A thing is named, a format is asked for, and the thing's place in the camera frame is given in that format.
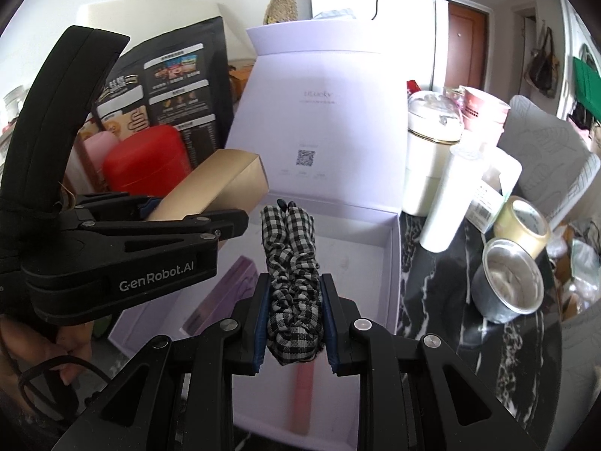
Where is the white fridge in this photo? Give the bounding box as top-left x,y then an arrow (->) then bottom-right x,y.
310,0 -> 449,99

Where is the woven straw mat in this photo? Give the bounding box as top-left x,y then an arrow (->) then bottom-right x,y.
263,0 -> 297,26

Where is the steel bowl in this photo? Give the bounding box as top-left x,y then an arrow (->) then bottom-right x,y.
471,238 -> 545,325

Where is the brown door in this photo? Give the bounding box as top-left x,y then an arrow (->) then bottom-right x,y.
446,0 -> 491,90

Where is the gingham scrunchie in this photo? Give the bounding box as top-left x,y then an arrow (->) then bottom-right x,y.
260,204 -> 327,367

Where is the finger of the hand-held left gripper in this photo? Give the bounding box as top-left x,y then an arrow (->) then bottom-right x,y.
77,210 -> 249,244
72,194 -> 163,221

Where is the pink cylinder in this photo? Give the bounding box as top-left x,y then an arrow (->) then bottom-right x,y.
75,130 -> 120,193

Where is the white plastic packet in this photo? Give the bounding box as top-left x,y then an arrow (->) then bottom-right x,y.
312,7 -> 360,20

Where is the person's left hand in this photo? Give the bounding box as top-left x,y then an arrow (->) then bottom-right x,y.
0,312 -> 97,386

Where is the red canister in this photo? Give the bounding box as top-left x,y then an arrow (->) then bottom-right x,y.
102,124 -> 192,197

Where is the black snack bag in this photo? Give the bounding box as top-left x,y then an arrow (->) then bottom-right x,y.
91,15 -> 236,170

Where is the large green tote bag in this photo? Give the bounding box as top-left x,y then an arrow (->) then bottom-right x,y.
572,55 -> 601,120

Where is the dark hanging bag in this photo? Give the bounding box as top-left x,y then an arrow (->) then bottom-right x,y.
528,23 -> 562,99

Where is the small purple box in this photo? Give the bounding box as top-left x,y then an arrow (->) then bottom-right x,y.
181,254 -> 259,336

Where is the pink slim bar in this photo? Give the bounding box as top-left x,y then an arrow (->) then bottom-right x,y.
288,362 -> 325,437

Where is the gold carton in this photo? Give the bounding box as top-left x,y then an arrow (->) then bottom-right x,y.
148,149 -> 270,224

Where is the cardboard box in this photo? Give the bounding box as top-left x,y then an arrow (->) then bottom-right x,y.
228,59 -> 257,104

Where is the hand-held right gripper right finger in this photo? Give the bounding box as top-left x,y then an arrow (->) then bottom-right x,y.
320,272 -> 557,451

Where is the lilac gift box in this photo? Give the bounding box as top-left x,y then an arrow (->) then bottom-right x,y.
108,23 -> 405,451

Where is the white panel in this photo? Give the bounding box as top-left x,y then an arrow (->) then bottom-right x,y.
75,1 -> 226,57

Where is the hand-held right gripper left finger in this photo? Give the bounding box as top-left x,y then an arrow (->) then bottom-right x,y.
49,272 -> 273,451

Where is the white tube bottle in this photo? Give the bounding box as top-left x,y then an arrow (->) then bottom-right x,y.
419,143 -> 486,253

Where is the white jar with clear lid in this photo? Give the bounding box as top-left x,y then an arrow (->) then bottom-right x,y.
403,89 -> 465,217

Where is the white carton with label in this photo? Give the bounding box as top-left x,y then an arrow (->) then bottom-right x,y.
465,153 -> 523,233

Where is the clear tape roll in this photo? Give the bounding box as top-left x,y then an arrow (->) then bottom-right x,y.
493,196 -> 551,259

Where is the pink paper cup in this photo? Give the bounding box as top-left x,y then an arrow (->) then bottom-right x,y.
458,85 -> 512,146

